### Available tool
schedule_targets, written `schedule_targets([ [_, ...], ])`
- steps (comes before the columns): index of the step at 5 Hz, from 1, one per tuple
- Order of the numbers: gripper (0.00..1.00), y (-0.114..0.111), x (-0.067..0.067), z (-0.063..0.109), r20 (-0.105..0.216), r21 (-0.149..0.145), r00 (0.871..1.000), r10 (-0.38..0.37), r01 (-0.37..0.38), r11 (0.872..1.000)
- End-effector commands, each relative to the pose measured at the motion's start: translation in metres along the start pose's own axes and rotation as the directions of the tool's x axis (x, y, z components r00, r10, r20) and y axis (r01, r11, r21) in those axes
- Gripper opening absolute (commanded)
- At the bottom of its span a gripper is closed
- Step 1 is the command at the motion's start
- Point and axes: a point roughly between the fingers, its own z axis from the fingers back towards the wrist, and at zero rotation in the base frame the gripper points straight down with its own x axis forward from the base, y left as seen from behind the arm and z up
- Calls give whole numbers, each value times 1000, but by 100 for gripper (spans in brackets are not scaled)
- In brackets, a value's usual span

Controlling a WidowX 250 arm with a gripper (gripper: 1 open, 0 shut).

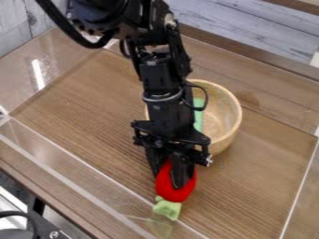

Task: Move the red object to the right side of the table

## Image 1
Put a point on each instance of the green rectangular block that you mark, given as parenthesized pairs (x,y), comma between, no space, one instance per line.
(197,124)

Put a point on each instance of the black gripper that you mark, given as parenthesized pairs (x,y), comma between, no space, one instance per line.
(168,136)

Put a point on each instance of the clear acrylic tray wall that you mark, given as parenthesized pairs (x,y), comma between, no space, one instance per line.
(94,201)

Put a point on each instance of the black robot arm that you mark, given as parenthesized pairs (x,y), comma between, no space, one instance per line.
(146,29)

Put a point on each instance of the black table clamp bracket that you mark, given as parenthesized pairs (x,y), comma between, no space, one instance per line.
(50,224)

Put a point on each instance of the wooden bowl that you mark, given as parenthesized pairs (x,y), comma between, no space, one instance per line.
(221,115)

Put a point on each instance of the red plush radish toy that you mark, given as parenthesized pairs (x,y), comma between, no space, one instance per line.
(169,198)

